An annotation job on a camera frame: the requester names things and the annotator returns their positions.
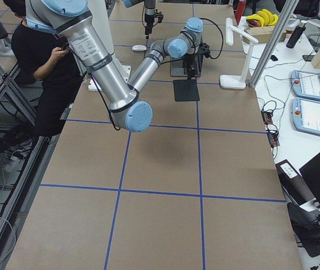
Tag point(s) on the person in black clothes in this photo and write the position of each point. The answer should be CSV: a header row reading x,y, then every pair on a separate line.
x,y
45,57

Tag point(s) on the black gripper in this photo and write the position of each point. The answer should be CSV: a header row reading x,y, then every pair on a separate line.
x,y
189,59
149,19

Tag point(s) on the upper teach pendant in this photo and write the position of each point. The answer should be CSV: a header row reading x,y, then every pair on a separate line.
x,y
306,84

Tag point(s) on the yellow bananas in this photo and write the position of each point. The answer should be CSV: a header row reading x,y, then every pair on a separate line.
x,y
262,18

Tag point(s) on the lower teach pendant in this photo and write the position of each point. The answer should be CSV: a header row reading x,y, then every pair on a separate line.
x,y
306,115

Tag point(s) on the black mouse pad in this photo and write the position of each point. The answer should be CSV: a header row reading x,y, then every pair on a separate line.
x,y
185,90

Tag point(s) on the teach pendant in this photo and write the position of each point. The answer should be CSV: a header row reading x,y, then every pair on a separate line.
x,y
306,115
306,84

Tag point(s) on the red bottle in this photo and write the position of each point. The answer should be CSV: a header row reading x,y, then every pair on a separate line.
x,y
241,6

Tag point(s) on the cardboard box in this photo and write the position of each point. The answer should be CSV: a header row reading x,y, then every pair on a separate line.
x,y
262,34

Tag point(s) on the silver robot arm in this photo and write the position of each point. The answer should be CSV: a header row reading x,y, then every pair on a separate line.
x,y
149,13
73,20

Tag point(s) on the black water bottle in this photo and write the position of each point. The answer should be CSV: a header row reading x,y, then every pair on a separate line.
x,y
295,36

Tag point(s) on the white computer mouse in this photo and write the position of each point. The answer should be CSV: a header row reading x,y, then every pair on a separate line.
x,y
139,48

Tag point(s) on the white desk lamp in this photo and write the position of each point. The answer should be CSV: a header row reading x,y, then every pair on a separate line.
x,y
235,72

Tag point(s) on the aluminium frame post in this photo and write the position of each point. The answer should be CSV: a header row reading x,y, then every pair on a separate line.
x,y
286,12

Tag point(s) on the grey laptop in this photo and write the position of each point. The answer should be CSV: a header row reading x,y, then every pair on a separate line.
x,y
177,69

